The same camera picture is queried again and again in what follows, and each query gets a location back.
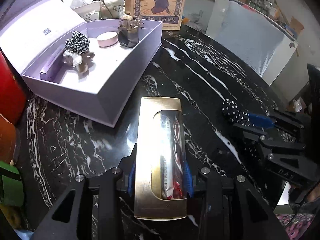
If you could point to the green container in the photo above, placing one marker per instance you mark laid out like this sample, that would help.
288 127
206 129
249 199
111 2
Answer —
11 185

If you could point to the small white carton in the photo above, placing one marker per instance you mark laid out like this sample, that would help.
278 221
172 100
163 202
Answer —
87 13

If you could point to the small purple box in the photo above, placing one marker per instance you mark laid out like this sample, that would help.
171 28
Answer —
48 70

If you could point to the black white gingham scrunchie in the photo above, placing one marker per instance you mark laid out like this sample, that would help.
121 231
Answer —
77 42

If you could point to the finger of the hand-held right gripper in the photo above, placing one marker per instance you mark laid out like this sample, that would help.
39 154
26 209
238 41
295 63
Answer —
272 142
260 120

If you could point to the clear plastic bag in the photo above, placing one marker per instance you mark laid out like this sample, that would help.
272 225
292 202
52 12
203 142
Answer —
80 1

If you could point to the pink round compact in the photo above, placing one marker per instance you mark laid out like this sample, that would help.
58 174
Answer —
107 38

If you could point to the black polka dot scrunchie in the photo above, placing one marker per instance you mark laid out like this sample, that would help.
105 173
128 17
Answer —
233 111

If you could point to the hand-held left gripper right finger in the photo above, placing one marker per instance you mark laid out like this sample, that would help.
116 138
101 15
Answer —
188 180

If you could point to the lilac gift box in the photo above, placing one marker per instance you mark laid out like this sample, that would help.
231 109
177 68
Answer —
107 62

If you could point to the white cabinet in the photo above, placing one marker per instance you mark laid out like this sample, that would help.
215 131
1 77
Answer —
287 62

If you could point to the chair with pale blue cover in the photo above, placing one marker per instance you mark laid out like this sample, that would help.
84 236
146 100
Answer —
250 37

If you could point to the red canister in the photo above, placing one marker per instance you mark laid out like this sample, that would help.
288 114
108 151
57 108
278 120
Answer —
11 90

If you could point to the gold window box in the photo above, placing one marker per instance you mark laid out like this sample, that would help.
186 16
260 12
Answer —
143 155

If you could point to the pearl wavy hair clip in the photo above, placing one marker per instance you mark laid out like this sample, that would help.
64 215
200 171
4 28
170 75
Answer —
72 58

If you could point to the cardboard box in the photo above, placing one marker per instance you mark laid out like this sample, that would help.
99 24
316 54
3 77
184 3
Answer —
296 26

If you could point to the floral patterned clothing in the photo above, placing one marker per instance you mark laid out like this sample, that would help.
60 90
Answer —
300 227

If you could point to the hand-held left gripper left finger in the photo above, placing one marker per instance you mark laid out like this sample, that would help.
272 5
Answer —
132 177

